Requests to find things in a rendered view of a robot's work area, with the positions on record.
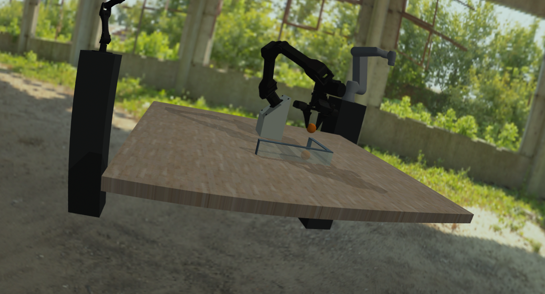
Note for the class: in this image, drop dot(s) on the clear low corner wall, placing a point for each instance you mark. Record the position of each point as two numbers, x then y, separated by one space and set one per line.
295 153

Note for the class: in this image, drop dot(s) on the orange ball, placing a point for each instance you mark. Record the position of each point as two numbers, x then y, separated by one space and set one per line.
311 128

